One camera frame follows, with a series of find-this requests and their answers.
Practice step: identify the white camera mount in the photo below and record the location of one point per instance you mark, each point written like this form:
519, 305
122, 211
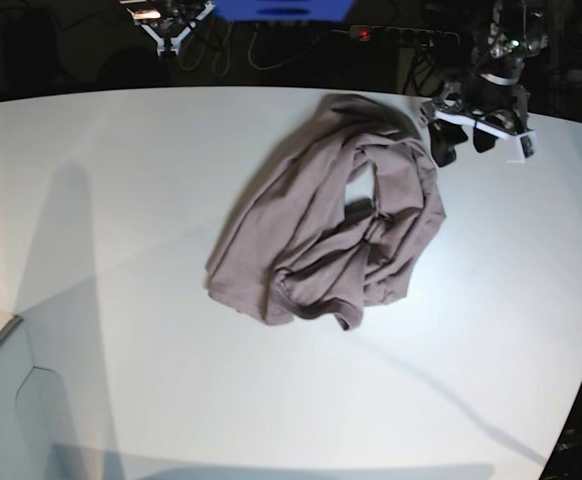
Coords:
446, 132

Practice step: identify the mauve t-shirt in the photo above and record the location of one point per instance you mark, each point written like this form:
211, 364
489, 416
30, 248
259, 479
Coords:
334, 223

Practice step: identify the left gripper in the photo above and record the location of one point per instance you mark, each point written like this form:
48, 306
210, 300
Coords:
477, 95

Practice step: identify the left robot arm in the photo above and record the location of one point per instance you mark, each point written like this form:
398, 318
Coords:
511, 33

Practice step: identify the black power strip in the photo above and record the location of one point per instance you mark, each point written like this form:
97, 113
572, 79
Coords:
403, 37

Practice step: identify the blue bin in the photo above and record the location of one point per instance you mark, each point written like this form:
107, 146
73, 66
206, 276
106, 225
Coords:
283, 10

